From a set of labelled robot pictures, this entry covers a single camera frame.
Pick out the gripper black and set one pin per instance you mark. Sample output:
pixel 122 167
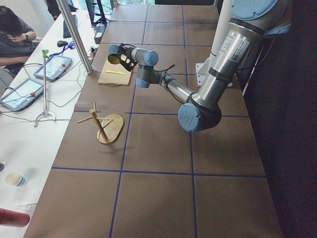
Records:
pixel 123 51

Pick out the teal mug yellow inside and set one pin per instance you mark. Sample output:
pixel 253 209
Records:
pixel 113 57

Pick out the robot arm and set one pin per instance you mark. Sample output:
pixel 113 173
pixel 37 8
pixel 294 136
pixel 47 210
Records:
pixel 242 25

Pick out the wooden cup rack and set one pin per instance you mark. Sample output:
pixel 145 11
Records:
pixel 109 127

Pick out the paper cup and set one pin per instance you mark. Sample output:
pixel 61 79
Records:
pixel 15 179

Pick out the bamboo cutting board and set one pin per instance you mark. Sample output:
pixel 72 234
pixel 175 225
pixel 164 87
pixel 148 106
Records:
pixel 114 79

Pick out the black power adapter box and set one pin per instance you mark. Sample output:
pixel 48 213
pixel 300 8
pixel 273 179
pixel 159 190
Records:
pixel 99 32

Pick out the black keyboard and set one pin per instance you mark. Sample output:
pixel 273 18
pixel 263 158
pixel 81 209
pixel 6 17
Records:
pixel 66 31

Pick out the computer mouse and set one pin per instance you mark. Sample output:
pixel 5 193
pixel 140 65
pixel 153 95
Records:
pixel 62 43

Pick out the far teach pendant tablet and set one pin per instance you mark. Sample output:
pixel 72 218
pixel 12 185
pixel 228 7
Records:
pixel 56 66

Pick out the teach pendant tablet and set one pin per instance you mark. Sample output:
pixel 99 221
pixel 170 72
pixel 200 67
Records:
pixel 56 66
pixel 23 95

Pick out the reacher grabber tool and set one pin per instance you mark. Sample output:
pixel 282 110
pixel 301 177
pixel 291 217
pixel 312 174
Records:
pixel 46 113

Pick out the near teach pendant tablet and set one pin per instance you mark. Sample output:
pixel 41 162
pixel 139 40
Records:
pixel 23 95

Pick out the seated person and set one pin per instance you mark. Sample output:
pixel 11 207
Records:
pixel 16 41

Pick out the red cylinder bottle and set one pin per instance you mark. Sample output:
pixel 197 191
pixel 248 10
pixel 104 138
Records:
pixel 13 219

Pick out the aluminium frame post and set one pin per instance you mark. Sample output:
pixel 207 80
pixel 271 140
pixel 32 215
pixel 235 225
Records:
pixel 66 13

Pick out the white pedestal column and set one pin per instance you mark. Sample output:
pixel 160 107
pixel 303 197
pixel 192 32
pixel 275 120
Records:
pixel 222 29

